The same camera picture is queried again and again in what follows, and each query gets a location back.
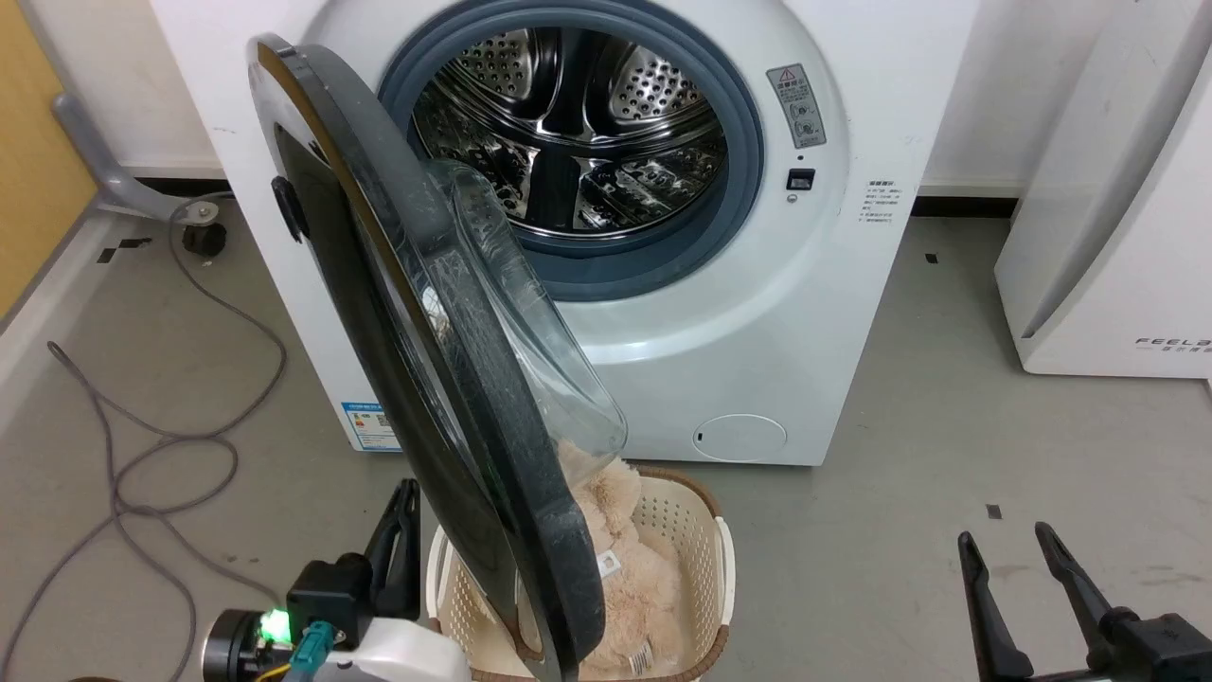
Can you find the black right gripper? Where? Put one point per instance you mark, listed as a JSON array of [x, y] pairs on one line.
[[1165, 654]]

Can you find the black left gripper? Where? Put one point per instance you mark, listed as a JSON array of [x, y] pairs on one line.
[[327, 597]]

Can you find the black round glass washer door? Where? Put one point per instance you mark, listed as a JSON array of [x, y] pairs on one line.
[[388, 284]]

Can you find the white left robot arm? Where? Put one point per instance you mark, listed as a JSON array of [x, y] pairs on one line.
[[398, 655]]

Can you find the white front-load washing machine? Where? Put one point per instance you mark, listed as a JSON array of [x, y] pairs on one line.
[[767, 360]]

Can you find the grey rubber door gasket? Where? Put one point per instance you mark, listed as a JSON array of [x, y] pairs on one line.
[[663, 263]]

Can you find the black door latch socket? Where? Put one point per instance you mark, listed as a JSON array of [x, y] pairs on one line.
[[801, 179]]

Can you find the blue energy label sticker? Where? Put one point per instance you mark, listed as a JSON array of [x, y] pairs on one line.
[[369, 426]]

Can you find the beige fluffy plush garment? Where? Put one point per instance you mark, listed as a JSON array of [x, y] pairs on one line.
[[634, 587]]

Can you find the cream plastic laundry basket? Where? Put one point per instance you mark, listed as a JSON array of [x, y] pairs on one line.
[[696, 540]]

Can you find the round white filter cover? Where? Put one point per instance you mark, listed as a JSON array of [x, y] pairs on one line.
[[740, 438]]

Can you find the black caster wheel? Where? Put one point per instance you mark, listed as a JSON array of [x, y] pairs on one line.
[[204, 239]]

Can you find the white appliance with grey stripe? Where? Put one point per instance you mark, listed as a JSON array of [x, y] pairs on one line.
[[1117, 237]]

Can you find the small printed text label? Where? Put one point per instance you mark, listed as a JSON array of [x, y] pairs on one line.
[[880, 205]]

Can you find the stainless steel washer drum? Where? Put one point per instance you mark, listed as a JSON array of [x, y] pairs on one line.
[[568, 123]]

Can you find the grey metal stand leg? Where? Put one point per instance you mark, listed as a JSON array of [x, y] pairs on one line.
[[104, 170]]

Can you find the yellow wooden panel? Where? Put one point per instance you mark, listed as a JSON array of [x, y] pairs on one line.
[[33, 161]]

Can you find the grey warning sticker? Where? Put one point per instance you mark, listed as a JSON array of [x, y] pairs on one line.
[[797, 106]]

